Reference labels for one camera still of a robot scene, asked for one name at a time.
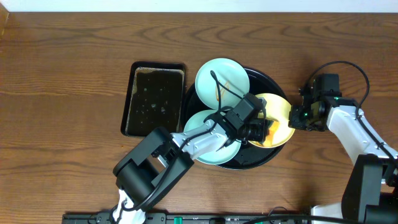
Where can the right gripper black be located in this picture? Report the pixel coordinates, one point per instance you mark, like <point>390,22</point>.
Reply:
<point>295,121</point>

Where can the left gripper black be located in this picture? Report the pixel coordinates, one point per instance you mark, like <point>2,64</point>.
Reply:
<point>259,130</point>

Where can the yellow sponge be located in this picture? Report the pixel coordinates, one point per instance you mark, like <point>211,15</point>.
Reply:
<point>271,136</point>

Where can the yellow plate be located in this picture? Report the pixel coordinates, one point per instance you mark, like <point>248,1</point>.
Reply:
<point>277,109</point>

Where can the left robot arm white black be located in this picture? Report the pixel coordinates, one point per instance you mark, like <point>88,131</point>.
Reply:
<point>148,172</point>

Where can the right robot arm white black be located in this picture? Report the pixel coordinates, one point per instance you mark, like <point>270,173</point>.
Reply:
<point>371,192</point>

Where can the round black serving tray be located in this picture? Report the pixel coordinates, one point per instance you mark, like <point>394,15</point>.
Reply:
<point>248,156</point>

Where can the black rectangular water tray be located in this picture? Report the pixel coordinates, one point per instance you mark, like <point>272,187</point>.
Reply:
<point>154,98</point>

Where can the lower light blue plate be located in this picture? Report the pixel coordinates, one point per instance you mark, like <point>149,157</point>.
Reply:
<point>220,156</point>

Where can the light blue plate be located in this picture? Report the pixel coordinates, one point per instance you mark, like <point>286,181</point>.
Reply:
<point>217,76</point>
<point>220,156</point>

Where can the upper light blue plate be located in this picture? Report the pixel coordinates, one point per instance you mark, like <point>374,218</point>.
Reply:
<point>217,76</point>

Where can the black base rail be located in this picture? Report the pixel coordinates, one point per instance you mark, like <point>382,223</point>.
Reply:
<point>158,218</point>

